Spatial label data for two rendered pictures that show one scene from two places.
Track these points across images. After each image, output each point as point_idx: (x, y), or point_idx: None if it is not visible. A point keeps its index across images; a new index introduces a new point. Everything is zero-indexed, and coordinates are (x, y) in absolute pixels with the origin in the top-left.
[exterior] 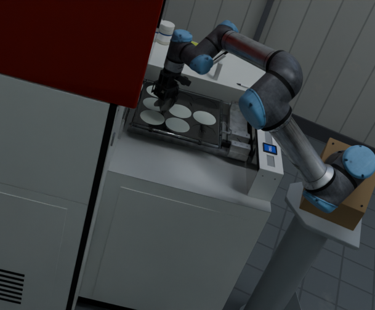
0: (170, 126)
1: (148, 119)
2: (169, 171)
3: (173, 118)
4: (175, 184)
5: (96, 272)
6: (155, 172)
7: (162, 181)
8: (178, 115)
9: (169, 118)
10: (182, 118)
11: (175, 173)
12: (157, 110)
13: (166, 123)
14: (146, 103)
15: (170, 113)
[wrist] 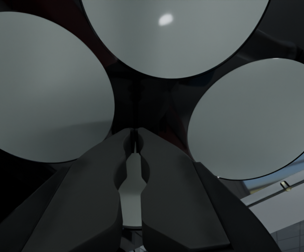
0: (236, 166)
1: (139, 208)
2: (283, 195)
3: (207, 103)
4: None
5: None
6: (258, 217)
7: (284, 221)
8: (209, 54)
9: (189, 128)
10: (246, 49)
11: (301, 188)
12: (99, 133)
13: (211, 169)
14: (19, 140)
15: (160, 86)
